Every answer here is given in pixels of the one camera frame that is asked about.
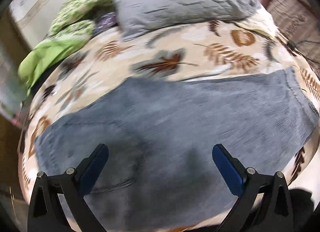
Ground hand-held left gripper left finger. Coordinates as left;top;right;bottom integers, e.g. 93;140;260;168
27;143;109;232

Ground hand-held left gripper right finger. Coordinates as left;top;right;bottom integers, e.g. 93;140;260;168
212;143;294;232

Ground blue denim pants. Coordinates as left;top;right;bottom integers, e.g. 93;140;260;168
34;68;320;232

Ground plain lime green cloth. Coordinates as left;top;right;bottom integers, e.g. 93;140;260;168
18;36;88;96

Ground wooden door with stained glass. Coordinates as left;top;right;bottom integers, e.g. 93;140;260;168
0;4;32;127

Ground leaf print bed sheet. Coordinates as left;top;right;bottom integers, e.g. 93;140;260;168
17;9;320;232

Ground purple patterned cloth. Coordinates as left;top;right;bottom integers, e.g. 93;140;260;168
94;12;118;34

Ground cream cloth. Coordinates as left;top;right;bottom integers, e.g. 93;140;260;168
234;0;279;40

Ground black power adapter with cable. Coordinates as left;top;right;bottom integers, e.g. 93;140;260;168
286;36;320;66

